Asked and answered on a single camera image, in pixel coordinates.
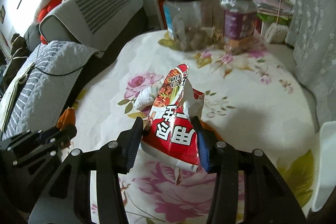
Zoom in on floral tablecloth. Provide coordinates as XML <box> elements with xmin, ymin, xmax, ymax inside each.
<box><xmin>71</xmin><ymin>31</ymin><xmax>316</xmax><ymax>223</ymax></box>

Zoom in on stack of books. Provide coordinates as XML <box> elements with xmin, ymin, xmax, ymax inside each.
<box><xmin>253</xmin><ymin>0</ymin><xmax>294</xmax><ymax>19</ymax></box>

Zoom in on white lace curtain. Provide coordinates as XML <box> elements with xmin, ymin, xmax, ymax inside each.
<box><xmin>286</xmin><ymin>0</ymin><xmax>335</xmax><ymax>125</ymax></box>

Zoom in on white trash bin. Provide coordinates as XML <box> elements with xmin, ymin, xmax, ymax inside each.
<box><xmin>311</xmin><ymin>121</ymin><xmax>336</xmax><ymax>212</ymax></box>

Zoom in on purple label plastic jar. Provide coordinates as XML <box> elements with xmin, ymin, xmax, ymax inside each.
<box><xmin>219</xmin><ymin>0</ymin><xmax>257</xmax><ymax>55</ymax></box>

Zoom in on red snack bag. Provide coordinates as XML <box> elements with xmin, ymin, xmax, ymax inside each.
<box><xmin>141</xmin><ymin>63</ymin><xmax>205</xmax><ymax>185</ymax></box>

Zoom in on white printed tissue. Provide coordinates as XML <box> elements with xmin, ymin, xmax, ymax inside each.
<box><xmin>134</xmin><ymin>85</ymin><xmax>161</xmax><ymax>110</ymax></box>

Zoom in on clear jar with nuts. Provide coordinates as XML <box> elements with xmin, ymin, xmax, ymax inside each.
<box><xmin>163</xmin><ymin>0</ymin><xmax>212</xmax><ymax>52</ymax></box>

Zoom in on black cable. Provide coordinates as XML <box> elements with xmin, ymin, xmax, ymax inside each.
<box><xmin>26</xmin><ymin>43</ymin><xmax>93</xmax><ymax>83</ymax></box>

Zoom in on grey sofa cushion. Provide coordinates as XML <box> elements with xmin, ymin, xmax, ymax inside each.
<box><xmin>39</xmin><ymin>0</ymin><xmax>143</xmax><ymax>51</ymax></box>

